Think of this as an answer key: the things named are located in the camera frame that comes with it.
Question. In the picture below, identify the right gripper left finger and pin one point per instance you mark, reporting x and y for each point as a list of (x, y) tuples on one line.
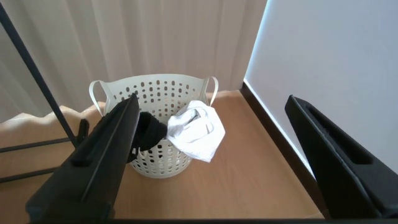
[(93, 186)]

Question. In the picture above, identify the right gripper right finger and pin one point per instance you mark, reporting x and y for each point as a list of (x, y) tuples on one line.
[(357, 193)]

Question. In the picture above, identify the black shorts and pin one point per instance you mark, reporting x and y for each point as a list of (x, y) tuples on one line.
[(150, 130)]

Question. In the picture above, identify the white laundry basket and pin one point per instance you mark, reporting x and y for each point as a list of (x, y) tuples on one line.
[(161, 90)]

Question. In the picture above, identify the black clothes rack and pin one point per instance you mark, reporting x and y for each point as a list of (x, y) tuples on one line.
[(37, 75)]

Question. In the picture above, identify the white garment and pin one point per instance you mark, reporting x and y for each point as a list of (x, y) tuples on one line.
[(196, 133)]

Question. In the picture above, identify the beige curtain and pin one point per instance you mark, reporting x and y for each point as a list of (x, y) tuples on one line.
[(155, 37)]

